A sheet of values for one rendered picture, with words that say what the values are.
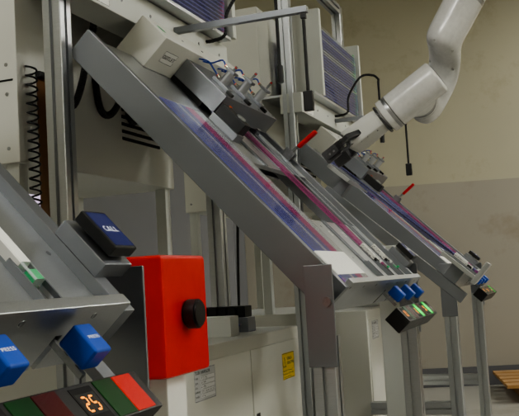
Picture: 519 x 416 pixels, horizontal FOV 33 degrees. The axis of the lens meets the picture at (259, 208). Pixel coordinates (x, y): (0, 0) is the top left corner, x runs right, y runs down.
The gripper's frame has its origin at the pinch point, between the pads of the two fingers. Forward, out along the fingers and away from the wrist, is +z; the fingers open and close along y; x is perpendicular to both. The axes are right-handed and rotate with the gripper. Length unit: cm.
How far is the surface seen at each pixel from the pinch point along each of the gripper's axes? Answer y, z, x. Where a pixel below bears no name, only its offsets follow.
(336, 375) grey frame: 64, 11, 46
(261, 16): 19.8, -9.0, -31.8
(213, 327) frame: 26, 40, 20
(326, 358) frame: 65, 11, 43
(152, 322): 104, 15, 29
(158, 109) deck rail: 60, 11, -13
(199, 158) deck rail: 60, 10, 0
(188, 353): 97, 16, 34
